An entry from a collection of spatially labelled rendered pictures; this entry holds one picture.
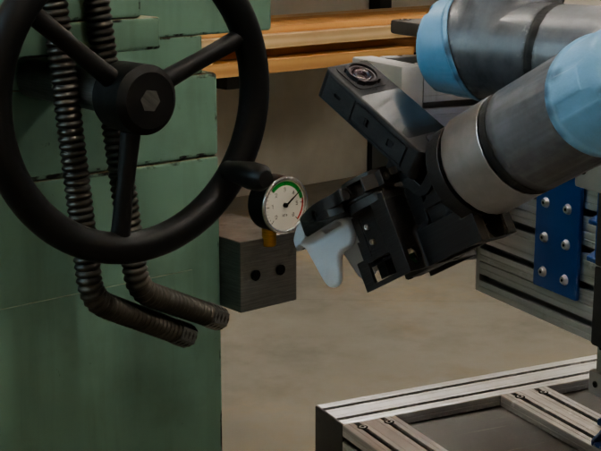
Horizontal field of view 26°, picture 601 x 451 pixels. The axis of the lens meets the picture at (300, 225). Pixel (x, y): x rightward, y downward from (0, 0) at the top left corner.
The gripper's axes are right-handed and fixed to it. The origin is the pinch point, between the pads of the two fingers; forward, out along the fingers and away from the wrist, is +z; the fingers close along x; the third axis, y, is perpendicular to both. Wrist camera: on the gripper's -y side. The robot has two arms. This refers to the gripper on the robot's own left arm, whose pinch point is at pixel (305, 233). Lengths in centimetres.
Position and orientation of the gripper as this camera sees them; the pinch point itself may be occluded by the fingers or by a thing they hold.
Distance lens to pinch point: 106.1
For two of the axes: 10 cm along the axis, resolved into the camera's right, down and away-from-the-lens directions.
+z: -5.6, 3.3, 7.6
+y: 3.3, 9.3, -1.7
